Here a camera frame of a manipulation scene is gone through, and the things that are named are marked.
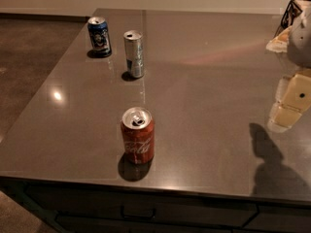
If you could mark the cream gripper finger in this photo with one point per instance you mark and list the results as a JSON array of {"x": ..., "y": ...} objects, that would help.
[
  {"x": 282, "y": 119},
  {"x": 298, "y": 93}
]

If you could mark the silver redbull can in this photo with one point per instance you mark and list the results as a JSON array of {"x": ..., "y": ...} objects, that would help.
[{"x": 133, "y": 45}]

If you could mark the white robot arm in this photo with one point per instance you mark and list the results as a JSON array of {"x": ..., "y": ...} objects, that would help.
[{"x": 295, "y": 42}]

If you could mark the red coke can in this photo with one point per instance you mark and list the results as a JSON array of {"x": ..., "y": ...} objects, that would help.
[{"x": 138, "y": 133}]

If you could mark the blue soda can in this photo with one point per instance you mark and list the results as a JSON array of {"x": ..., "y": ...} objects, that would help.
[{"x": 99, "y": 35}]

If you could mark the dark cabinet drawer front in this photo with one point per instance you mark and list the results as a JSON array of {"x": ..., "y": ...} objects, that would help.
[{"x": 169, "y": 209}]

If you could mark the black wire basket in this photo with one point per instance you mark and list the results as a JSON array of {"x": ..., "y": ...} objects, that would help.
[{"x": 293, "y": 10}]

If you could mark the black drawer handle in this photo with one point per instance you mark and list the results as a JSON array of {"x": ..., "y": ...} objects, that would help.
[{"x": 139, "y": 214}]

